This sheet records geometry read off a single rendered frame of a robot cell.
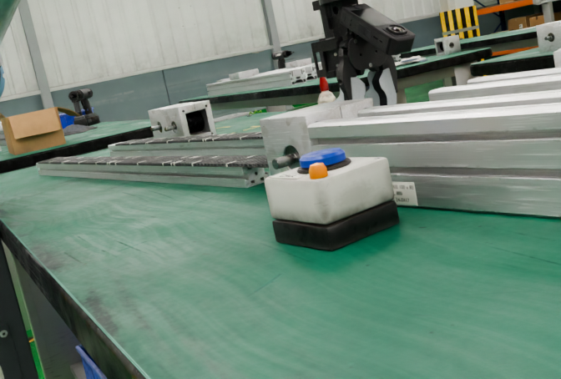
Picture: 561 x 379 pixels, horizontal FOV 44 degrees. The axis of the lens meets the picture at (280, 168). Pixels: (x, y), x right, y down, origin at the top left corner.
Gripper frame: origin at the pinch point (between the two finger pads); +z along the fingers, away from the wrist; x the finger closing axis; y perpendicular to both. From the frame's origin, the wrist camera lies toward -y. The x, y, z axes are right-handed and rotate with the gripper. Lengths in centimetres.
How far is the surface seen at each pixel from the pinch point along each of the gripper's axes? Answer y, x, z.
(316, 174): -31.2, 35.7, -3.1
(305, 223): -28.5, 35.8, 1.2
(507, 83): -27.1, 5.0, -4.9
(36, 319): 121, 27, 43
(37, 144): 208, -10, 1
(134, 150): 85, 2, 2
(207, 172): 14.2, 21.3, 1.3
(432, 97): -16.3, 5.2, -4.3
